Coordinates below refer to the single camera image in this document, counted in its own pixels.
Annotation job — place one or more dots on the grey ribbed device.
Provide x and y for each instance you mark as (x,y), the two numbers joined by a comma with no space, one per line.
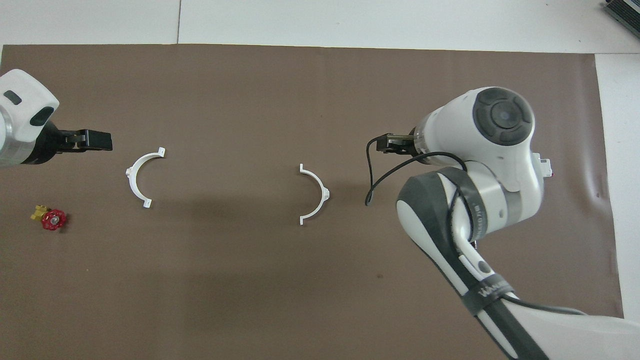
(625,11)

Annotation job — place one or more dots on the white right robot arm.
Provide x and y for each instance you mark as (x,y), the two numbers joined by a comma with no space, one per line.
(500,165)

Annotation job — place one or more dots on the white circuit breaker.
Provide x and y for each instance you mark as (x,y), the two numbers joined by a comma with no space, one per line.
(546,167)

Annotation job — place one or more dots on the red yellow valve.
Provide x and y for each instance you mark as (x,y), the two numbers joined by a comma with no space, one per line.
(52,219)

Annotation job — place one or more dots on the brown paper mat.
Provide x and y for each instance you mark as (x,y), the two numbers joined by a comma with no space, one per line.
(250,290)

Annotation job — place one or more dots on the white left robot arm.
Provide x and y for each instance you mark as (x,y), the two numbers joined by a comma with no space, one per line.
(22,115)

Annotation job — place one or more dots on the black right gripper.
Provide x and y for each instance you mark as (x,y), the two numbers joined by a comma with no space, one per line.
(407,144)

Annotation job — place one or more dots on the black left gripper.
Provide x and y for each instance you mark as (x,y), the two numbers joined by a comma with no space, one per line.
(52,145)

